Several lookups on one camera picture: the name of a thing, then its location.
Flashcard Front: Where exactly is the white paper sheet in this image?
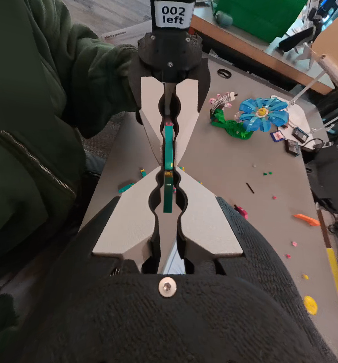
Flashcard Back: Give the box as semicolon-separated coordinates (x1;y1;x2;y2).
100;20;153;46

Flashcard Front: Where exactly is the white metal stand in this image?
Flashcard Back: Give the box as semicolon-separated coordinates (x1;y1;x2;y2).
287;53;338;134

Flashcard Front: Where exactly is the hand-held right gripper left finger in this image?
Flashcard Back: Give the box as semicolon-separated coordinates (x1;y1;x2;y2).
92;166;161;274

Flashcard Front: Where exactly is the green lego plant base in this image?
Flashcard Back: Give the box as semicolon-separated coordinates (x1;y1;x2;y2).
210;109;254;140

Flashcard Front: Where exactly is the yellow lego disc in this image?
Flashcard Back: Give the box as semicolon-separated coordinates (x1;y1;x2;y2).
303;295;318;315

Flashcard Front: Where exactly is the person's left forearm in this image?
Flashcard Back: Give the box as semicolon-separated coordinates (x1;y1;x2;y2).
60;23;139;140

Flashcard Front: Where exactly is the black battery pack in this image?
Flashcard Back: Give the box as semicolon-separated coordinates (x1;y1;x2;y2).
284;139;301;156

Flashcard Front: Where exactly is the blue lego flower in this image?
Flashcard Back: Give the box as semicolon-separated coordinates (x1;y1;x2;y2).
238;97;290;133

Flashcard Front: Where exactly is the green bin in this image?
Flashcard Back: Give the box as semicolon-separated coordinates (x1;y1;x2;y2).
214;0;309;43

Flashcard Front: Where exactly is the black labelled battery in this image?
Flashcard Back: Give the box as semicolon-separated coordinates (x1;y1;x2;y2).
292;127;310;143

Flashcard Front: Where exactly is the wooden top desk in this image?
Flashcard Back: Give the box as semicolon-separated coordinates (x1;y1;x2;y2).
190;14;335;95

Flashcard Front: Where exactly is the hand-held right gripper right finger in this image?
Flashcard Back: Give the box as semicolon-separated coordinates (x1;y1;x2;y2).
175;167;245;275

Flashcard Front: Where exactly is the small orange brick separator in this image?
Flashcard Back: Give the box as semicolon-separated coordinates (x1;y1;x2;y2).
293;214;321;227

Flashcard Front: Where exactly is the person's green jacket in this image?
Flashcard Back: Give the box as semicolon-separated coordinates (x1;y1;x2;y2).
0;0;101;287

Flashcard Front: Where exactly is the pink blossom lego branch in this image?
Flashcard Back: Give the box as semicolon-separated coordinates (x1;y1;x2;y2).
209;91;239;114

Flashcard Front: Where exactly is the grey green pouch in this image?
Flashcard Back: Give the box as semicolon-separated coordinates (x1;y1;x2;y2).
215;10;233;28

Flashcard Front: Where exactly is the black bag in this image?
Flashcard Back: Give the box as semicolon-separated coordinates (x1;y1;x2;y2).
305;142;338;217

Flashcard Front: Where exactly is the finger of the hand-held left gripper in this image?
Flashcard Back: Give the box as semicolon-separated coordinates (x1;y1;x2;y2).
138;76;169;166
170;79;200;168

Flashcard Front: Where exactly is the beige panel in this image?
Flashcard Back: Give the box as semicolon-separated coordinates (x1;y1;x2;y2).
311;8;338;92

